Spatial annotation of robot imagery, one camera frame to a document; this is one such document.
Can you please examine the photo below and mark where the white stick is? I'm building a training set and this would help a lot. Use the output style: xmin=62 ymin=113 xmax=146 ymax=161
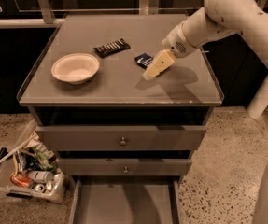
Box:
xmin=0 ymin=135 xmax=33 ymax=164

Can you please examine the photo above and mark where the grey drawer cabinet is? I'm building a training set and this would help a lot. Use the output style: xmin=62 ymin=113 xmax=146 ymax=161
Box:
xmin=16 ymin=13 xmax=225 ymax=224

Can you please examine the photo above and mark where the grey open bottom drawer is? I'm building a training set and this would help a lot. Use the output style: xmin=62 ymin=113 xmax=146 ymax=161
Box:
xmin=68 ymin=176 xmax=183 ymax=224

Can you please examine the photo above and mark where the white diagonal post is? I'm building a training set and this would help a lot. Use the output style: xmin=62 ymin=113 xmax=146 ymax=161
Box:
xmin=247 ymin=75 xmax=268 ymax=119

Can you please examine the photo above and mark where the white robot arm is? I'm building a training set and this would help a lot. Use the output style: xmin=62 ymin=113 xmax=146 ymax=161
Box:
xmin=143 ymin=0 xmax=268 ymax=224

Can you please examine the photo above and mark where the green snack bag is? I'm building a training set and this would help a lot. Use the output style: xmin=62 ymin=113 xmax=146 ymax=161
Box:
xmin=34 ymin=148 xmax=57 ymax=173

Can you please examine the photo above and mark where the dark brown snack bar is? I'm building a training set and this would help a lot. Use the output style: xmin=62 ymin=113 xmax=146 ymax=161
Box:
xmin=94 ymin=38 xmax=131 ymax=58

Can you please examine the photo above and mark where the metal window frame rail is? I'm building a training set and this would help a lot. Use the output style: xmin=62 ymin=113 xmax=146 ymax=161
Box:
xmin=0 ymin=0 xmax=268 ymax=30

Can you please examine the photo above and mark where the grey top drawer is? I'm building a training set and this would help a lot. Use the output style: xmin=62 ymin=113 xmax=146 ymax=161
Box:
xmin=36 ymin=126 xmax=206 ymax=151

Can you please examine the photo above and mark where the white paper bowl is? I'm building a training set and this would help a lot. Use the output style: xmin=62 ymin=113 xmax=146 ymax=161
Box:
xmin=51 ymin=53 xmax=100 ymax=85

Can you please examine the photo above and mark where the grey middle drawer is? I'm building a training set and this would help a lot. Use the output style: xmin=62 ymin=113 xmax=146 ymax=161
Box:
xmin=57 ymin=159 xmax=191 ymax=176

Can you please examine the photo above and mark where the silver can top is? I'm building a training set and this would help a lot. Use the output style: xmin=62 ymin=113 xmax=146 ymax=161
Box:
xmin=34 ymin=184 xmax=45 ymax=193

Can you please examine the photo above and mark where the clear plastic bin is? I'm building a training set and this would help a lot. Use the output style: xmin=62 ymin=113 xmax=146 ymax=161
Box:
xmin=0 ymin=120 xmax=65 ymax=203

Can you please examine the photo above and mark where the blue rxbar blueberry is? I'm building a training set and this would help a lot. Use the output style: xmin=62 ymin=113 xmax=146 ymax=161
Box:
xmin=134 ymin=53 xmax=153 ymax=69

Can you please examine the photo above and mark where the white soda can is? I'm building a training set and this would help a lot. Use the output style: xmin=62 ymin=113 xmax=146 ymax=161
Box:
xmin=27 ymin=171 xmax=53 ymax=183

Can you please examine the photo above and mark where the red soda can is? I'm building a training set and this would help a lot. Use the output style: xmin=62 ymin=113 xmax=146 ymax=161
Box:
xmin=10 ymin=173 xmax=33 ymax=188

